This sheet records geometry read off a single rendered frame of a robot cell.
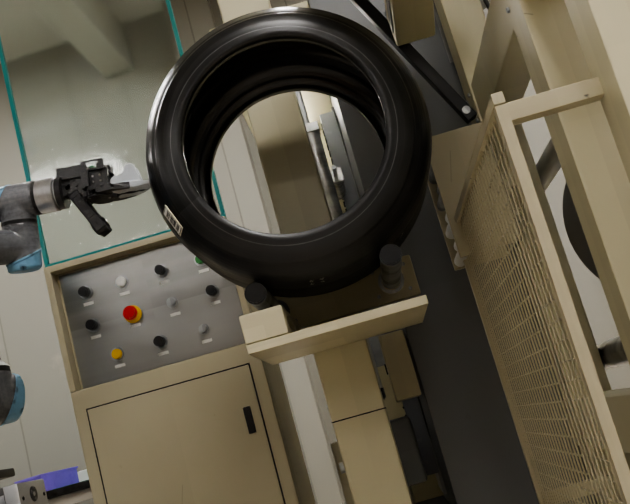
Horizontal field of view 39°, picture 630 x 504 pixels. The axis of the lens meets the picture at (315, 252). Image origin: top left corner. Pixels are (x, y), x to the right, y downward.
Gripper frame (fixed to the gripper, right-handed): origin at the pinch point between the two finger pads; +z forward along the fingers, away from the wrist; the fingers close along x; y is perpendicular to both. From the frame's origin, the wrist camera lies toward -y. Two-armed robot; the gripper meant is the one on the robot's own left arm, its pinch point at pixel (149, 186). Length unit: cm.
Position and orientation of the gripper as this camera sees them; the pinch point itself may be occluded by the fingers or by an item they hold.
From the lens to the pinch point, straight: 197.6
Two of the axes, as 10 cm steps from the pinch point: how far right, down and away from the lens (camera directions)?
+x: 0.9, 1.9, 9.8
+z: 9.8, -1.7, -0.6
